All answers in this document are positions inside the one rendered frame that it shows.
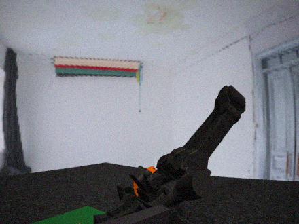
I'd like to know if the green circuit board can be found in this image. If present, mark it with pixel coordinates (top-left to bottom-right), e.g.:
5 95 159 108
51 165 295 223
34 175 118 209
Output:
30 206 106 224

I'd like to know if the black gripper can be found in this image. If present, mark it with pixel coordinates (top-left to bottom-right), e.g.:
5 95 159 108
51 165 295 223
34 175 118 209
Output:
107 183 175 224

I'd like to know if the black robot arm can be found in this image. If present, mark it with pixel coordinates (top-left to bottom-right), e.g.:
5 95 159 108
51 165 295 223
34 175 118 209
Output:
129 85 246 206

